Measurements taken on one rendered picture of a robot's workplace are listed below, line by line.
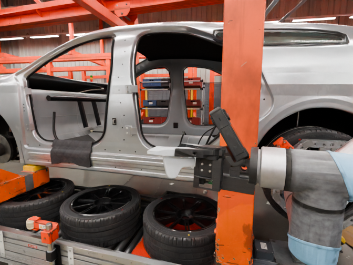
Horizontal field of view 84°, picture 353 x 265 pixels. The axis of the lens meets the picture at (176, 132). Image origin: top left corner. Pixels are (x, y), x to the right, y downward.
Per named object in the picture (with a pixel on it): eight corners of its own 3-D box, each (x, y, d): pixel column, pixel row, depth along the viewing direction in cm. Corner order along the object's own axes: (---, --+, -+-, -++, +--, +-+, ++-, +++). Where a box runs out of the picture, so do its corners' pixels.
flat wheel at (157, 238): (216, 214, 192) (217, 191, 188) (240, 272, 126) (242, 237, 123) (148, 215, 190) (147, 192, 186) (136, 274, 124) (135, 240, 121)
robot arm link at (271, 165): (287, 149, 32) (282, 146, 39) (256, 147, 34) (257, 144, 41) (284, 195, 32) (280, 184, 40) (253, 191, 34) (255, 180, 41)
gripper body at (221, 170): (189, 186, 39) (255, 198, 34) (191, 143, 39) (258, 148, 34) (200, 179, 46) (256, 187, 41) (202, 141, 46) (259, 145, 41)
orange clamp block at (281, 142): (291, 146, 126) (281, 135, 126) (295, 149, 118) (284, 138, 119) (282, 153, 128) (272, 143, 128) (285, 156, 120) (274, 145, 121)
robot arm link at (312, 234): (326, 237, 41) (332, 186, 39) (346, 281, 30) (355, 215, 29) (282, 227, 44) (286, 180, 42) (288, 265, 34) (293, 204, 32)
